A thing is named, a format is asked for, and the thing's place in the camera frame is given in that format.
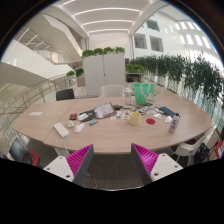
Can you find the pale yellow mug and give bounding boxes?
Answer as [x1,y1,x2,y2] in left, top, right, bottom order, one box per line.
[129,111,142,127]

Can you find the colourful sticker sheet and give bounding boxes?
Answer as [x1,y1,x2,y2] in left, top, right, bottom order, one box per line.
[109,109,132,121]

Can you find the long row of green plants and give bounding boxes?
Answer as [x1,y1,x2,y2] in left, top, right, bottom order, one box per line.
[129,54,224,104]

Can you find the clear shaker bottle white lid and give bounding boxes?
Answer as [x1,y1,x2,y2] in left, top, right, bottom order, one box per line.
[123,85,134,109]

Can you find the black wallet with white card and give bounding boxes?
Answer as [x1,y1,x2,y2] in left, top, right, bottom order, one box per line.
[77,109,96,123]

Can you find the ceiling light strips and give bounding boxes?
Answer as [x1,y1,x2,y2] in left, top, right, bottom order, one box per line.
[63,0,141,34]

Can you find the white cabinet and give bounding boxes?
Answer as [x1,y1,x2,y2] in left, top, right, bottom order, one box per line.
[82,53,127,97]

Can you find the low planter with green plants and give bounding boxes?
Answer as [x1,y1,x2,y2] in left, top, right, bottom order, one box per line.
[125,63,146,83]

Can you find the brown planter with green plants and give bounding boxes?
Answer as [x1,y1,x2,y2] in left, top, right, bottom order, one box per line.
[65,68,86,88]

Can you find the glass railing wooden handrail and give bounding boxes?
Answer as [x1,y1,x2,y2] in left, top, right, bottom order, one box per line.
[0,74,68,118]

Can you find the green tote bag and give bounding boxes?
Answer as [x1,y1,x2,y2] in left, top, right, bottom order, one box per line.
[133,82,156,106]

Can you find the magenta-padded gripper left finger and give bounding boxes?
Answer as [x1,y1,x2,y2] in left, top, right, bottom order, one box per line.
[43,143,95,187]

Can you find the flat round red coaster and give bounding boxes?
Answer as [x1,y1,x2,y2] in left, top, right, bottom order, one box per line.
[145,117,157,126]

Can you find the black and red chair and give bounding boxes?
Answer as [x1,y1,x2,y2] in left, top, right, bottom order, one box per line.
[8,137,42,167]

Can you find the purple drink bottle black cap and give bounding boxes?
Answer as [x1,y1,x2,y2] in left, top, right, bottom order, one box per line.
[168,112,181,134]

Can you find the white computer mouse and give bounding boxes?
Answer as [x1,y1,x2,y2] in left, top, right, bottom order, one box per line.
[73,122,86,134]

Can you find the dark blue keyboard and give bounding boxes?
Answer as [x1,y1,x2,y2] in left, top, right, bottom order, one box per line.
[158,106,177,118]

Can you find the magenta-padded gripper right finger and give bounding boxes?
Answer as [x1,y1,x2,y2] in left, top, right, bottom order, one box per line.
[130,143,184,186]

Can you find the white chair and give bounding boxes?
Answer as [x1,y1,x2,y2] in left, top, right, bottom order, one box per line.
[171,128,216,166]
[99,84,125,98]

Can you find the black cables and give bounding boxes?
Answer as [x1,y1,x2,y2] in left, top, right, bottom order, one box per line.
[131,103,161,116]

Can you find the green plants atop cabinet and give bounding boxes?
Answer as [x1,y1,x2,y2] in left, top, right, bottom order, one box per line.
[81,46,126,58]

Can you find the white power strip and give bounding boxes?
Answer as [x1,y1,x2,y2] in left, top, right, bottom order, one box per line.
[53,121,70,139]

